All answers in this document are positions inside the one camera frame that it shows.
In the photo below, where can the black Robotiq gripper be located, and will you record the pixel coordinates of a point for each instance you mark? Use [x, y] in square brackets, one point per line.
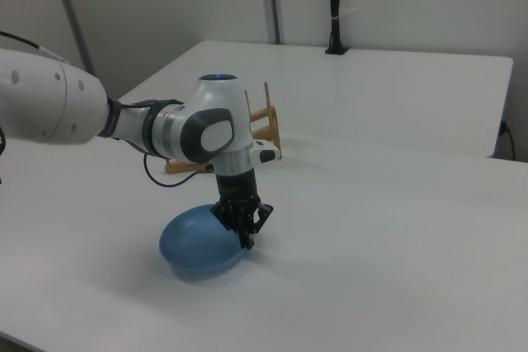
[237, 187]

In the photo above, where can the blue round plate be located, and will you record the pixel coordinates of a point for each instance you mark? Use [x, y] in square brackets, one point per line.
[194, 245]

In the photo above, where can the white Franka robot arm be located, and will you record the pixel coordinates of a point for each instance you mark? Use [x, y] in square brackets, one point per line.
[49, 96]

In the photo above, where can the wooden plate rack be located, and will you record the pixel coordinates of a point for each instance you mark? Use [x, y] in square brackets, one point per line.
[270, 137]

